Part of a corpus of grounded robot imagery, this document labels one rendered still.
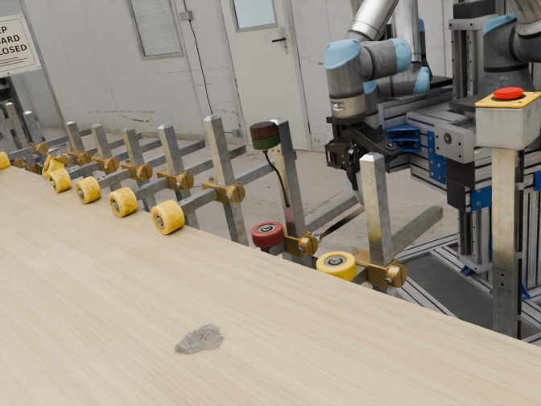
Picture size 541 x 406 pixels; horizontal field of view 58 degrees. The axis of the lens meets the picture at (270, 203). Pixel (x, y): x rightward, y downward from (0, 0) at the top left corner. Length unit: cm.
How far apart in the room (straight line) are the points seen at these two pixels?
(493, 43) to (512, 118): 74
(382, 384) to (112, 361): 46
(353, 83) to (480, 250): 112
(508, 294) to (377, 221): 27
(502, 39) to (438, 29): 240
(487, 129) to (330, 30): 361
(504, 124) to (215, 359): 57
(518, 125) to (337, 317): 41
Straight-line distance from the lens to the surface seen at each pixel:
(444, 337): 82
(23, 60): 349
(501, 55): 151
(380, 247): 104
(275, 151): 113
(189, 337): 88
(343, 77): 104
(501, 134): 81
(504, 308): 97
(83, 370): 93
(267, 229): 119
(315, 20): 444
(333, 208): 136
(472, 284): 219
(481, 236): 196
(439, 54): 390
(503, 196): 86
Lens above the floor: 142
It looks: 22 degrees down
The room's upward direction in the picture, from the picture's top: 11 degrees counter-clockwise
